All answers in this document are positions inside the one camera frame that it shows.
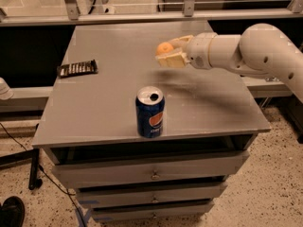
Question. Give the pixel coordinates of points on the grey drawer cabinet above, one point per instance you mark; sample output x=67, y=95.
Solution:
x=136, y=140

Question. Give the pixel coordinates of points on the black metal stand leg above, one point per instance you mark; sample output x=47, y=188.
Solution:
x=32, y=155

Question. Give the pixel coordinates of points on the grey metal rail frame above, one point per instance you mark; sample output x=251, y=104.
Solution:
x=80, y=12

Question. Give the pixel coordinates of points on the blue pepsi can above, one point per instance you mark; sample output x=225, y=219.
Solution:
x=150, y=104

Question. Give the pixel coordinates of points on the orange fruit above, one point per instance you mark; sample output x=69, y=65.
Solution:
x=163, y=48

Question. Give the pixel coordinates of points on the middle grey drawer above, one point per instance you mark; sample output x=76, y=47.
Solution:
x=182, y=192

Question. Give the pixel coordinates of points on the top grey drawer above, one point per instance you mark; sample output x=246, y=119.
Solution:
x=150, y=169

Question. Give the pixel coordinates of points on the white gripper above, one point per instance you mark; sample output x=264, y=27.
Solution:
x=198, y=51

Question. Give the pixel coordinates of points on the black shoe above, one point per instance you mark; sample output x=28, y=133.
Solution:
x=12, y=212

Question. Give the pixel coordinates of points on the grey drawer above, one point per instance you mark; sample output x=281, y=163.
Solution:
x=150, y=169
x=182, y=192
x=152, y=210

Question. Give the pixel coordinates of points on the black snack bar packet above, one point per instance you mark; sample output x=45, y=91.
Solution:
x=77, y=69

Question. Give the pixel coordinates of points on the bottom grey drawer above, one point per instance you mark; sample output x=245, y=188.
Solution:
x=152, y=210

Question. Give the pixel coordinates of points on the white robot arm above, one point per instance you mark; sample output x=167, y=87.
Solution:
x=261, y=51

